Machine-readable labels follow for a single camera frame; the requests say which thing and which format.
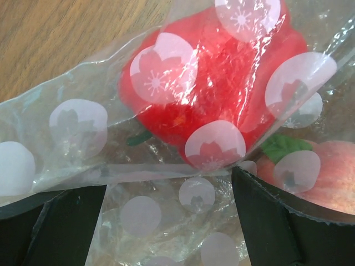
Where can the fake red bell pepper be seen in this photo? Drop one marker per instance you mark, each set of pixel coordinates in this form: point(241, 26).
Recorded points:
point(198, 83)

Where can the clear zip top bag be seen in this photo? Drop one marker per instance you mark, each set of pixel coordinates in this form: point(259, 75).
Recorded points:
point(71, 132)

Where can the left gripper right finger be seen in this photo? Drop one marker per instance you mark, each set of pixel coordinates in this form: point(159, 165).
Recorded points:
point(281, 229)

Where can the fake peach pink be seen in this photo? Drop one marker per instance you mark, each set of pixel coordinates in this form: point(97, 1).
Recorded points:
point(319, 173)

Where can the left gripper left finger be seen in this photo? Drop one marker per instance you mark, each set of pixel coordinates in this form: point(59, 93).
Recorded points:
point(51, 228)

